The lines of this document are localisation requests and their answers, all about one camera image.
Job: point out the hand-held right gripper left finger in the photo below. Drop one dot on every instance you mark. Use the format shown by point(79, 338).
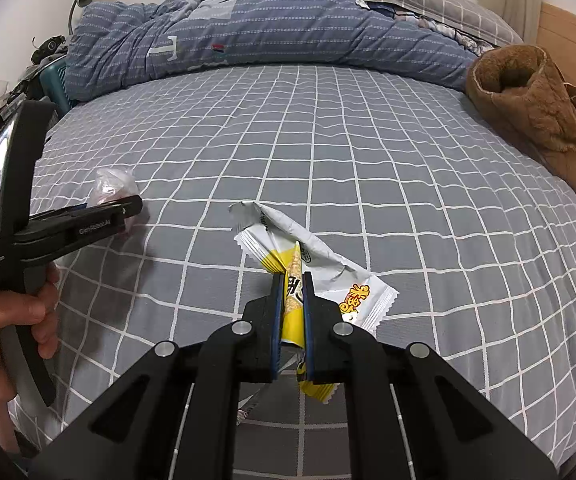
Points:
point(277, 330)

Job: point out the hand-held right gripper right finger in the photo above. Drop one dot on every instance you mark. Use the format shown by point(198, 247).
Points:
point(309, 330)

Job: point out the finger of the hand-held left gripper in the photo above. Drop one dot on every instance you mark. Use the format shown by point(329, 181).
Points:
point(98, 227)

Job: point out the small clear plastic bag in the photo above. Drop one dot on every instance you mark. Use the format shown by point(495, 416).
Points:
point(110, 185)

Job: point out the yellow white snack wrapper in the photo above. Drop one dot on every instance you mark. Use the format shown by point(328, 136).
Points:
point(318, 255)

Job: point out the small silver foil wrapper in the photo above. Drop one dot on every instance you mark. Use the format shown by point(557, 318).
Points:
point(245, 412)

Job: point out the teal suitcase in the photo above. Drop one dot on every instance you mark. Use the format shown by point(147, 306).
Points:
point(53, 85)

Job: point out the dark clutter pile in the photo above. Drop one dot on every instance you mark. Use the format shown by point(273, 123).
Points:
point(48, 47)

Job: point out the grey checked bed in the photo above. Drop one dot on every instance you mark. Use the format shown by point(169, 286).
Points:
point(318, 150)

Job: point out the blue striped quilt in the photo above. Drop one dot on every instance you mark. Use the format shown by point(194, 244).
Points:
point(268, 25)

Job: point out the brown fleece coat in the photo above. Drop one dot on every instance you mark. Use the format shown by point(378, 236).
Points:
point(528, 100)

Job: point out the blue white patterned cloth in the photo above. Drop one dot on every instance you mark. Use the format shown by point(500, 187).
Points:
point(460, 40)

